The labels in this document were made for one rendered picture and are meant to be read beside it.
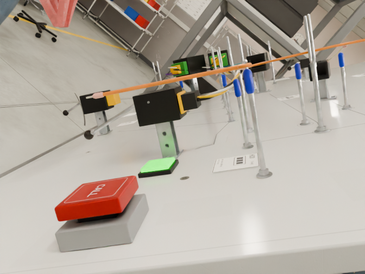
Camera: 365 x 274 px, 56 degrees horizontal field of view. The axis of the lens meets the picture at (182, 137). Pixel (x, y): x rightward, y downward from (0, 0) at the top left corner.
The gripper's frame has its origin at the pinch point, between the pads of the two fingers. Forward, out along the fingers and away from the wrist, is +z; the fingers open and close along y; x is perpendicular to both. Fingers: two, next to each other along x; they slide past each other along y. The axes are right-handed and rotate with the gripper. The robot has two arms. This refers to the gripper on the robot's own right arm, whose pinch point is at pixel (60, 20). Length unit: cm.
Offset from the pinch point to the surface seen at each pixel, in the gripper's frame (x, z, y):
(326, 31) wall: -158, -34, 767
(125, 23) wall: 295, -73, 774
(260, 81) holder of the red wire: -26, 13, 59
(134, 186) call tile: -16.2, 15.1, -18.4
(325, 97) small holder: -37.9, 13.7, 27.1
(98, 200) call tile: -14.9, 14.7, -22.4
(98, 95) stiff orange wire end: -9.8, 8.6, -10.6
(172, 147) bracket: -14.8, 16.6, -0.7
